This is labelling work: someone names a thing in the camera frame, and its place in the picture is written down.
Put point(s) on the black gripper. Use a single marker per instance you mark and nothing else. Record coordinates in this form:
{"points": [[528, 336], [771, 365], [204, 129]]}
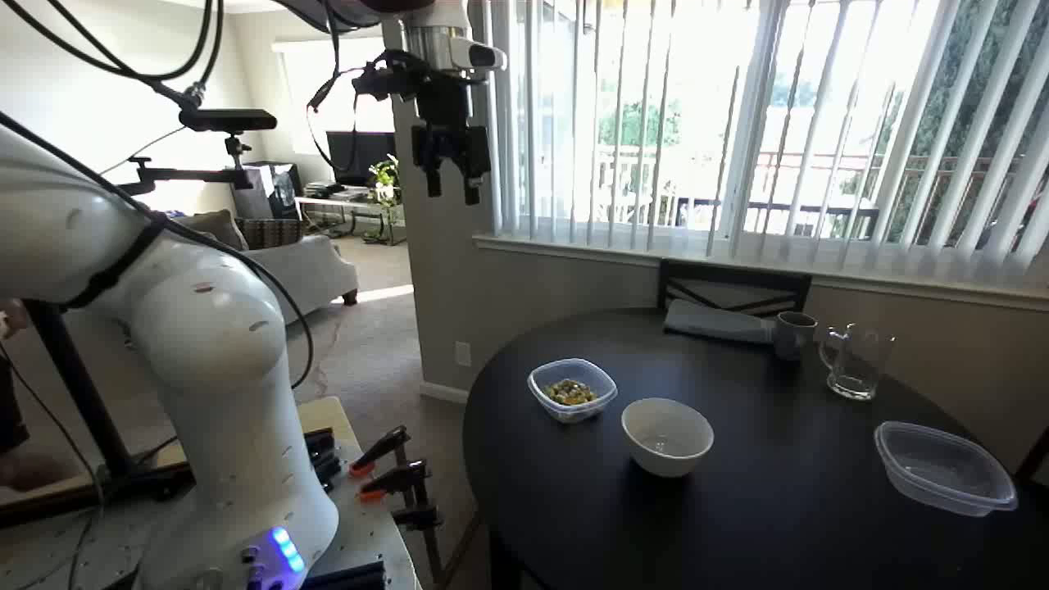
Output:
{"points": [[448, 137]]}

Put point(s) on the small clear plastic sweets container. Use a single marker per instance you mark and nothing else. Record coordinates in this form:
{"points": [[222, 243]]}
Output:
{"points": [[570, 388]]}

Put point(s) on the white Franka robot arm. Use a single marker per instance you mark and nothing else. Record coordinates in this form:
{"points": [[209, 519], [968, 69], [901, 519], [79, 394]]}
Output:
{"points": [[209, 339]]}

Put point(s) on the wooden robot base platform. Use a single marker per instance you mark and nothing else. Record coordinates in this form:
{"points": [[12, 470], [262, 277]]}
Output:
{"points": [[350, 437]]}

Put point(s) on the colourful sweets pile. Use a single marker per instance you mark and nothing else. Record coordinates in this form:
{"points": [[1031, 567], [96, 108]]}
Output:
{"points": [[570, 391]]}

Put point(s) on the white ceramic bowl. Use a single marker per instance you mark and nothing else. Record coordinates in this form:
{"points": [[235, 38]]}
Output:
{"points": [[668, 437]]}

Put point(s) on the green potted plant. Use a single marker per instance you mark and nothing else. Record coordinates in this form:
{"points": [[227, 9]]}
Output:
{"points": [[383, 186]]}

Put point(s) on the black television screen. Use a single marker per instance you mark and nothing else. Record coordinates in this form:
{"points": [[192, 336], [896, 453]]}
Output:
{"points": [[363, 156]]}

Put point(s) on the low television table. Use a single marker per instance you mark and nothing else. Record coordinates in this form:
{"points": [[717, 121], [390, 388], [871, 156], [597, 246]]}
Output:
{"points": [[331, 207]]}

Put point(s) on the light grey sofa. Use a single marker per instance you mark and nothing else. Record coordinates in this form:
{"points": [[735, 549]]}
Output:
{"points": [[296, 268]]}

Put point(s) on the black orange-tipped spring clamp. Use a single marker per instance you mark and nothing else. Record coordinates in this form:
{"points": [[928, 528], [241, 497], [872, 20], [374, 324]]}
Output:
{"points": [[382, 451], [395, 479]]}

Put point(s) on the grey folded cloth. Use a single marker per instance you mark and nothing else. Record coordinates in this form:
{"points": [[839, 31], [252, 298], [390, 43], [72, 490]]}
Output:
{"points": [[717, 324]]}

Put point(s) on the black mounting block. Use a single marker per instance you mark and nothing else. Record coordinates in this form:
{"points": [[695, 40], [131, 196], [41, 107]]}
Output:
{"points": [[321, 453]]}

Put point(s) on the white vertical window blinds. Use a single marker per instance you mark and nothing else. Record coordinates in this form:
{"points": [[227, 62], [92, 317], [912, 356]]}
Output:
{"points": [[764, 120]]}

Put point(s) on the dark grey mug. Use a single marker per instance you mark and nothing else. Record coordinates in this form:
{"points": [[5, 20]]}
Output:
{"points": [[795, 336]]}

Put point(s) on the black flat box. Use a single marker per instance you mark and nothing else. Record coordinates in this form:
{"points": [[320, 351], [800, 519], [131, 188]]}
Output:
{"points": [[350, 576]]}

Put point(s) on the black tripod stand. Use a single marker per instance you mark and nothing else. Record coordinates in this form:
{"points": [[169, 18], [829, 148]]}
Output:
{"points": [[76, 382]]}

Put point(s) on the clear glass mug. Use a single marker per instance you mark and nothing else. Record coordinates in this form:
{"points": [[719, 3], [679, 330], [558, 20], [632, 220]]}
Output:
{"points": [[853, 362]]}

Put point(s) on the empty clear plastic container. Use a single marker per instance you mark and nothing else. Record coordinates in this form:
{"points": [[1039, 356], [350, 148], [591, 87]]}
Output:
{"points": [[941, 468]]}

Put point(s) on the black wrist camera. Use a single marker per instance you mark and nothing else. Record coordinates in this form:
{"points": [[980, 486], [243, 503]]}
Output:
{"points": [[395, 76]]}

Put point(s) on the white wall outlet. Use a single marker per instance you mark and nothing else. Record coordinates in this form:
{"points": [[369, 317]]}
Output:
{"points": [[464, 356]]}

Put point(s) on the black stereo camera bar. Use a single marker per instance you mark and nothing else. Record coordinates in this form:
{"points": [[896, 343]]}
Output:
{"points": [[229, 120]]}

